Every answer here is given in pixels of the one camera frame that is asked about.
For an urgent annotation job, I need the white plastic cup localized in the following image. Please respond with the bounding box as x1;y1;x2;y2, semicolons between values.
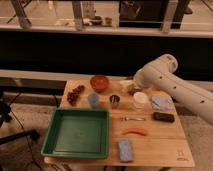
133;92;148;109

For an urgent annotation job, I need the red grape bunch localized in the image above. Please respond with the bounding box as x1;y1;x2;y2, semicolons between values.
67;85;85;106

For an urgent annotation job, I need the black tripod stand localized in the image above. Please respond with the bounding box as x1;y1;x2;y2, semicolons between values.
0;91;40;145

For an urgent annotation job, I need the light blue cloth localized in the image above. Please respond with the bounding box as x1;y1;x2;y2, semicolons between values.
151;96;175;110

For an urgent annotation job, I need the metal fork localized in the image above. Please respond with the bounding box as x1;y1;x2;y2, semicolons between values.
120;117;146;121

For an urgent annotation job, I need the small metal cup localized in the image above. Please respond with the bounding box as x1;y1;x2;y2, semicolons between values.
109;95;120;108

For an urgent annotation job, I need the black rectangular block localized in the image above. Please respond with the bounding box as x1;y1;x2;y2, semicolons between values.
153;112;175;123

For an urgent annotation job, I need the purple bowl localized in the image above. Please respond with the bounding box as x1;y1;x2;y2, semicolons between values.
128;88;142;95

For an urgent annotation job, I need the blue sponge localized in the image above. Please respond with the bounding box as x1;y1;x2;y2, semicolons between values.
118;139;133;162

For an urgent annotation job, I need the green plastic tray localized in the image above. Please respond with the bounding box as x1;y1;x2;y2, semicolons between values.
41;108;109;159

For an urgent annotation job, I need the blue plastic cup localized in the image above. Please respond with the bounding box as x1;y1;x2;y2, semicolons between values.
88;93;99;108

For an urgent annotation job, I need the orange-red bowl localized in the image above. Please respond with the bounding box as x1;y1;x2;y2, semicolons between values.
90;75;109;93

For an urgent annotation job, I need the orange carrot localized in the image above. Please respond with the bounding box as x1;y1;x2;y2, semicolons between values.
122;128;148;136

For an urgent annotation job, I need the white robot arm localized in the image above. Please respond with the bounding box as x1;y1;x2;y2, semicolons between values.
133;54;213;125

